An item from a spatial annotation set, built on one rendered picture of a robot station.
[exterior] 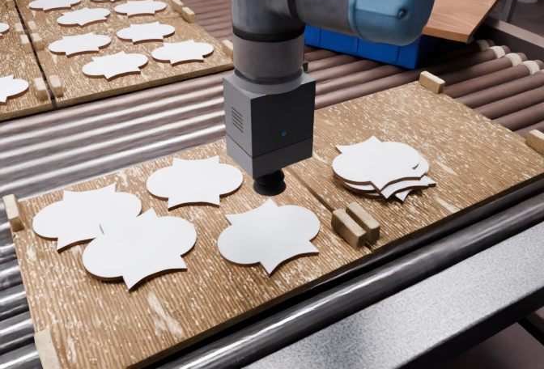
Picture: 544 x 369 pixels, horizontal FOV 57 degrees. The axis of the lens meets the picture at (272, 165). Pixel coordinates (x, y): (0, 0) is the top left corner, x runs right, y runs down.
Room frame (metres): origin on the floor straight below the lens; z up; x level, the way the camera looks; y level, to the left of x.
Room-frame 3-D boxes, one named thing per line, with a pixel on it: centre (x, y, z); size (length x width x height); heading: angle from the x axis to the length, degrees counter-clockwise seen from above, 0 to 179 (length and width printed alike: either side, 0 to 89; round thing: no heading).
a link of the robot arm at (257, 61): (0.51, 0.00, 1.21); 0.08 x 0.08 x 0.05
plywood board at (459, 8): (1.32, -0.32, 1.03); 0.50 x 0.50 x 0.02; 58
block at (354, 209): (0.52, -0.13, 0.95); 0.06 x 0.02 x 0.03; 30
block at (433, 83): (0.95, -0.33, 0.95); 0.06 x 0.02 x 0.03; 30
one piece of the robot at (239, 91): (0.52, 0.01, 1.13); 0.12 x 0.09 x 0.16; 32
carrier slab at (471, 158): (0.73, -0.23, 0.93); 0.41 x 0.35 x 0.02; 120
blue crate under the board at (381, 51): (1.27, -0.28, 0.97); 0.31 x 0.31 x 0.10; 58
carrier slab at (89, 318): (0.52, 0.13, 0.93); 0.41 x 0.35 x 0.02; 120
